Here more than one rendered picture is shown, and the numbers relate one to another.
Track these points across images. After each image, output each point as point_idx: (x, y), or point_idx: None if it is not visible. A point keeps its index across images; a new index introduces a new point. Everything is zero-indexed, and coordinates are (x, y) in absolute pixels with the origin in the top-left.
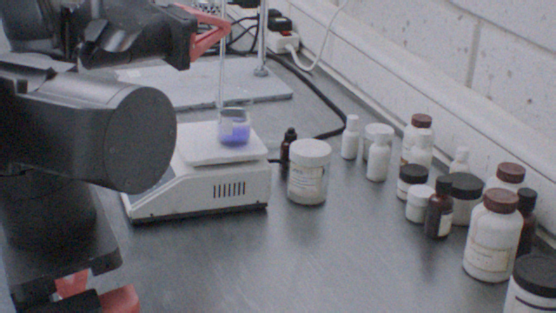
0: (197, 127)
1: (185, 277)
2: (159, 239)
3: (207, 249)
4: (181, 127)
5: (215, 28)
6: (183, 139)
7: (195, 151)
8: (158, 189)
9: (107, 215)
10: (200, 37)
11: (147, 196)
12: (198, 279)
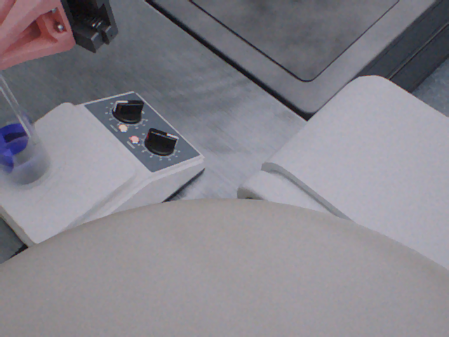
0: (94, 184)
1: (41, 60)
2: (96, 99)
3: (39, 107)
4: (116, 173)
5: (2, 58)
6: (96, 144)
7: (67, 123)
8: (104, 98)
9: (174, 110)
10: (25, 45)
11: (116, 95)
12: (27, 63)
